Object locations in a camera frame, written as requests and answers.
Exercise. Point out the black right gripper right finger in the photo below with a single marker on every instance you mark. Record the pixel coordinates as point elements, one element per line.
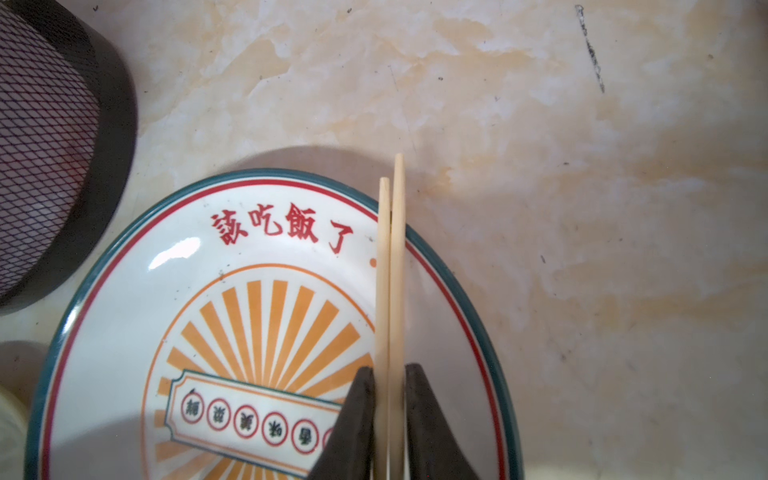
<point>433,452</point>

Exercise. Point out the white plate with teal rim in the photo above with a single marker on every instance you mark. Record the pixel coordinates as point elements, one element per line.
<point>216,338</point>

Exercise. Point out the cream plate with flower print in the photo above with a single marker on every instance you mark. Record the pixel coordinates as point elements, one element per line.
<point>13,432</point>

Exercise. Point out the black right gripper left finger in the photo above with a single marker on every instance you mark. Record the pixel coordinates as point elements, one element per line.
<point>348,453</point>

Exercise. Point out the black mesh waste bin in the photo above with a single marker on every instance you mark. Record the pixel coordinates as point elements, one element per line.
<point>69,122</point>

